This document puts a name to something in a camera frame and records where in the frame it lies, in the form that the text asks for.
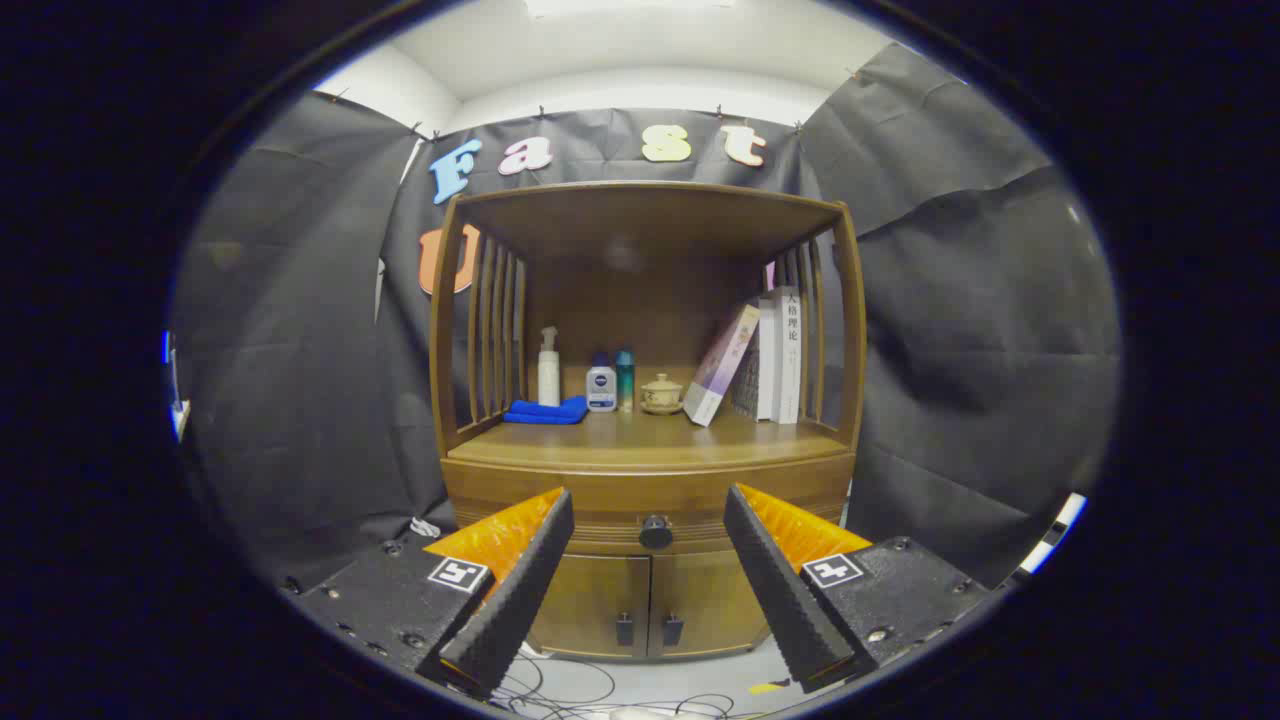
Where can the wooden countertop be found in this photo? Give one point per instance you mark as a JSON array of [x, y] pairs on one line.
[[650, 440]]

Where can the white pump bottle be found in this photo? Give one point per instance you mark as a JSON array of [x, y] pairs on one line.
[[548, 380]]

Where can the brown wooden cabinet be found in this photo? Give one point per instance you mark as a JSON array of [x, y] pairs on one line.
[[600, 230]]

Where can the dark patterned book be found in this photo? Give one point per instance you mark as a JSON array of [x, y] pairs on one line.
[[745, 395]]

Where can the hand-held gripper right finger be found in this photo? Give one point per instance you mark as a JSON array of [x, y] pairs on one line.
[[775, 590]]

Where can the wooden cabinet door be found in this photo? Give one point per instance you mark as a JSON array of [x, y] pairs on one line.
[[710, 600], [590, 600]]

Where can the beige lidded tea cup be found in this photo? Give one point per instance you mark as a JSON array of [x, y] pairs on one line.
[[661, 395]]

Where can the blue folded cloth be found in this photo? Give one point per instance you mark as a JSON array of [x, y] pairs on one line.
[[545, 411]]

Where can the white bottle with blue cap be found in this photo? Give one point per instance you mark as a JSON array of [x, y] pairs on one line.
[[601, 388]]

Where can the curved wooden drawer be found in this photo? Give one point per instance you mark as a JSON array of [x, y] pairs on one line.
[[650, 495]]

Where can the teal blue bottle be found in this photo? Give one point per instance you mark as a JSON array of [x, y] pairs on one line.
[[625, 380]]

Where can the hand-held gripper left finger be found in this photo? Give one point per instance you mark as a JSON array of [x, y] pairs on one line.
[[520, 590]]

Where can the yellow tape strip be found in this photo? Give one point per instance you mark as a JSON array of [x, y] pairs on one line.
[[768, 688]]

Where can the purple white book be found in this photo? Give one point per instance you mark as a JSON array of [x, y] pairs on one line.
[[720, 365]]

